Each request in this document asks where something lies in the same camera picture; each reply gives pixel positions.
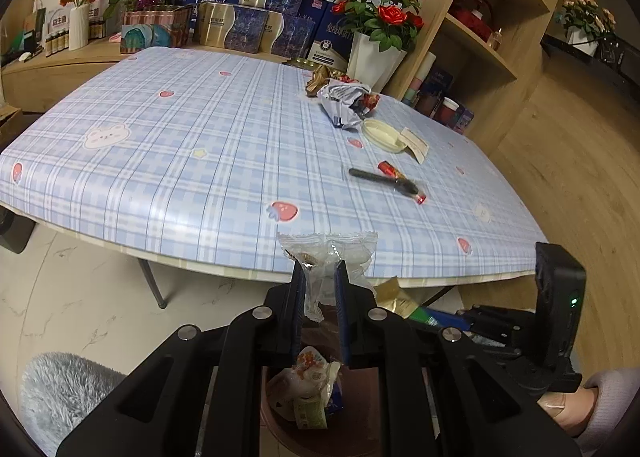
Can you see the red rose plant white pot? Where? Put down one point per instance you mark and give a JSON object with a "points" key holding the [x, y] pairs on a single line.
{"points": [[384, 32]]}

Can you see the silver foil bag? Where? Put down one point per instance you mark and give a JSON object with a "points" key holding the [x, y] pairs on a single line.
{"points": [[347, 104]]}

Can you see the red paper cup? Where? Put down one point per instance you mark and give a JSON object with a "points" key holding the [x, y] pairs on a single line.
{"points": [[447, 111]]}

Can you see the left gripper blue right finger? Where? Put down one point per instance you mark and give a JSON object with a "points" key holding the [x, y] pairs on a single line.
{"points": [[347, 314]]}

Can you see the pink rose plant on counter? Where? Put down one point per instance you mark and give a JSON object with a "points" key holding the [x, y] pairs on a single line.
{"points": [[585, 24]]}

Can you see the wooden shelf unit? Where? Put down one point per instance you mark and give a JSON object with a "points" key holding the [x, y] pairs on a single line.
{"points": [[491, 48]]}

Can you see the green sachet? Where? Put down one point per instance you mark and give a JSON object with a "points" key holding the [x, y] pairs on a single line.
{"points": [[439, 319]]}

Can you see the white candle card packaging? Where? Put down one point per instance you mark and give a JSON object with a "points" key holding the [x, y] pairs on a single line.
{"points": [[415, 144]]}

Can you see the red gift basket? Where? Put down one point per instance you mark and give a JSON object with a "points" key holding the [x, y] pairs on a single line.
{"points": [[475, 15]]}

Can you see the brown red paper bag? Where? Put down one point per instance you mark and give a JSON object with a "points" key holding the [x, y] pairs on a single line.
{"points": [[320, 77]]}

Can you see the clear plastic wrapper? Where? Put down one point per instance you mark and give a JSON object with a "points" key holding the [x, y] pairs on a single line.
{"points": [[320, 254]]}

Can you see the small purple box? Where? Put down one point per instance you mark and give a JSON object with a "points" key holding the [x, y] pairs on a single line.
{"points": [[463, 118]]}

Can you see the stack of pastel cups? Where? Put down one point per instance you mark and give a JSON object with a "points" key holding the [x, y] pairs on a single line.
{"points": [[411, 95]]}

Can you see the blue silver gift box right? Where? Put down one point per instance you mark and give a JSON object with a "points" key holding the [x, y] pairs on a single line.
{"points": [[286, 35]]}

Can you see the floral snack wrapper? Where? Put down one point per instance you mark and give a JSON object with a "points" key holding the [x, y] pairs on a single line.
{"points": [[311, 377]]}

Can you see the blue plaid tablecloth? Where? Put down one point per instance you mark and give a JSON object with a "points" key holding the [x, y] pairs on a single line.
{"points": [[202, 158]]}

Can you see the person right hand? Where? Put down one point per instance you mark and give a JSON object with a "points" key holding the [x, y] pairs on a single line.
{"points": [[571, 411]]}

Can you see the black plastic spoon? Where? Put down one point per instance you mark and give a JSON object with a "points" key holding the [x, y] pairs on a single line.
{"points": [[372, 177]]}

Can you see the striped tin box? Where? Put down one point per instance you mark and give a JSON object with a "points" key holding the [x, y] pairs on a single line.
{"points": [[161, 26]]}

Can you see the cream plastic lid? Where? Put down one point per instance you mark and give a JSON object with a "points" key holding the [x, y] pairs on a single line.
{"points": [[383, 136]]}

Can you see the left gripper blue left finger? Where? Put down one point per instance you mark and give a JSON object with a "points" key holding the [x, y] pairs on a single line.
{"points": [[294, 313]]}

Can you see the blue luckin coffee bag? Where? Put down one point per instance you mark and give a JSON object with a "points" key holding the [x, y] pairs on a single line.
{"points": [[334, 397]]}

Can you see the gold green tray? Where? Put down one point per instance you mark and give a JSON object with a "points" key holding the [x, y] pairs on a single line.
{"points": [[304, 63]]}

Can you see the brown round trash bin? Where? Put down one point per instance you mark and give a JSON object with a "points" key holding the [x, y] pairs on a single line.
{"points": [[354, 431]]}

